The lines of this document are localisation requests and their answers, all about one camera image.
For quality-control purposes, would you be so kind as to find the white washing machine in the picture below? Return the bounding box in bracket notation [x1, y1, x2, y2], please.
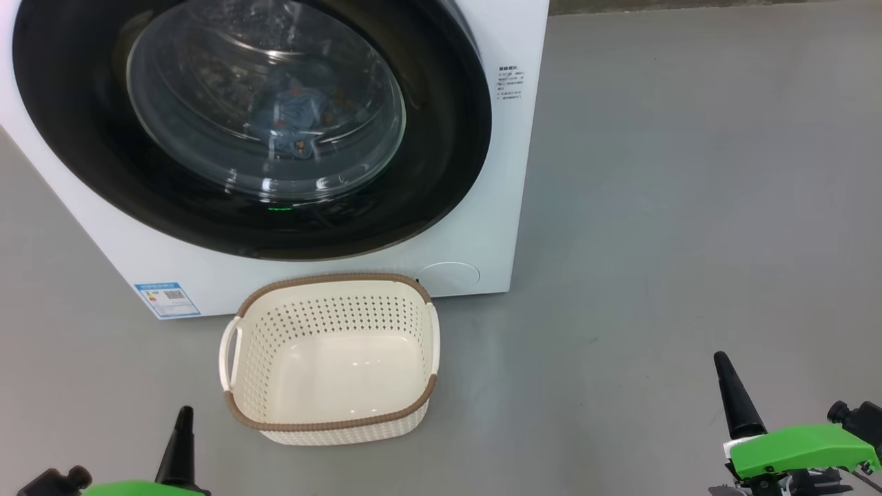
[0, 0, 550, 321]

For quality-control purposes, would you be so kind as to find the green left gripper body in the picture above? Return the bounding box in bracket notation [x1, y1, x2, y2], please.
[81, 480, 211, 496]

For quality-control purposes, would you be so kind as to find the round white filter cover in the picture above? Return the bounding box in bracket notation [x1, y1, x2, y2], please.
[417, 262, 481, 298]

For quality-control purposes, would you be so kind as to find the blue energy label sticker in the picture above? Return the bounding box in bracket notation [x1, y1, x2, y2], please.
[134, 281, 201, 319]

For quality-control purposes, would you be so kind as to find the cream perforated laundry basket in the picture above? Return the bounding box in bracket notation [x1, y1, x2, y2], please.
[219, 272, 440, 446]

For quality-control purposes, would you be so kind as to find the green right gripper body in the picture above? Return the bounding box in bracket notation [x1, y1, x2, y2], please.
[722, 422, 882, 481]

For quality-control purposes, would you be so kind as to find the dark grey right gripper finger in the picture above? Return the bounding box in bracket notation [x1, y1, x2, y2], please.
[713, 351, 768, 442]

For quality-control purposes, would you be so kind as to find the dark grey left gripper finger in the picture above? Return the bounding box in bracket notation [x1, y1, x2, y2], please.
[155, 406, 197, 487]

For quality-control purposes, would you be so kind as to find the black round washing machine door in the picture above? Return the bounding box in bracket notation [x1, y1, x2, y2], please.
[12, 0, 493, 261]

